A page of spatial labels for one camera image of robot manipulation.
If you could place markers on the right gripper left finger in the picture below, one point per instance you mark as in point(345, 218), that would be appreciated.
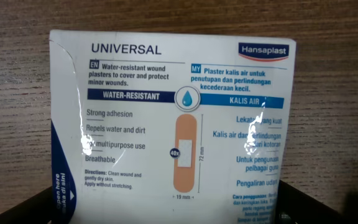
point(37, 209)

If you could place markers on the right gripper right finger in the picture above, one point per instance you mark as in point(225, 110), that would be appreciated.
point(294, 206)

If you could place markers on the white Hansaplast plaster box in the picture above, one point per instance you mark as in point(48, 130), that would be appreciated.
point(168, 128)

